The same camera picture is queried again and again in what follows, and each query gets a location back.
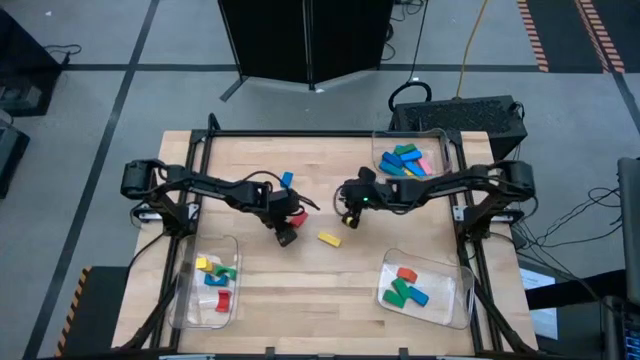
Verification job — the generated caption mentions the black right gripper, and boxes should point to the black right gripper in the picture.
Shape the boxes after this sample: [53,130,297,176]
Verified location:
[341,167,396,230]

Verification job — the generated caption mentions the green thick wooden block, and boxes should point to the green thick wooden block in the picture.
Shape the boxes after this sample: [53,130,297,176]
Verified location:
[382,288,407,310]
[391,277,413,301]

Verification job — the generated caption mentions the teal wooden block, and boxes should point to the teal wooden block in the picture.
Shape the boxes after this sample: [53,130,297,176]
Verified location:
[408,285,430,308]

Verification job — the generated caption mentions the clear plastic bin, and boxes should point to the clear plastic bin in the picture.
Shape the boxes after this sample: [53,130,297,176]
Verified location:
[167,233,244,331]
[376,248,475,331]
[370,128,455,185]

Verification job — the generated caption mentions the black perforated computer case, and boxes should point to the black perforated computer case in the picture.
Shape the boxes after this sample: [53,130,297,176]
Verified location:
[388,94,530,165]

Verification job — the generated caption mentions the black partition screen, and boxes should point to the black partition screen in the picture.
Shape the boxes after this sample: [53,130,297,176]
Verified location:
[217,0,396,104]

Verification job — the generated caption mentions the black mat yellow hazard stripes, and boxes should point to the black mat yellow hazard stripes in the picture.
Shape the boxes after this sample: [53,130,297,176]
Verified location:
[53,264,132,359]

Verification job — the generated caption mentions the white paper sheet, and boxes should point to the white paper sheet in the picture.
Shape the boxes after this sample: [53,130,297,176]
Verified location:
[519,267,560,341]

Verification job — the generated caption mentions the black mat orange stripes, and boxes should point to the black mat orange stripes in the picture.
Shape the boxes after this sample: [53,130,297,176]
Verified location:
[516,0,614,75]
[579,0,640,75]

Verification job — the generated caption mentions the grey monitor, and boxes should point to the grey monitor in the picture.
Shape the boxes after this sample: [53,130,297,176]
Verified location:
[617,157,640,306]

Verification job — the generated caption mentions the dark grey equipment case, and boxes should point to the dark grey equipment case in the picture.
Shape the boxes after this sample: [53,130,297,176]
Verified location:
[0,117,31,199]

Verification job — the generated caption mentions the black floor platform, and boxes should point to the black floor platform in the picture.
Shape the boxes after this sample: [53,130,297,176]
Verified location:
[0,7,64,119]

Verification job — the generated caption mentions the black table frame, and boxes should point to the black table frame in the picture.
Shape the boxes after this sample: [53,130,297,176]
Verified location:
[117,112,539,360]

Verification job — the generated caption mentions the black coiled floor cable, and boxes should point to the black coiled floor cable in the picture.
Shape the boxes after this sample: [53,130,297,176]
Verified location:
[387,0,434,115]

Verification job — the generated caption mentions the thin black floor cable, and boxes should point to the thin black floor cable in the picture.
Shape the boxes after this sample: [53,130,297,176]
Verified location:
[43,43,84,67]

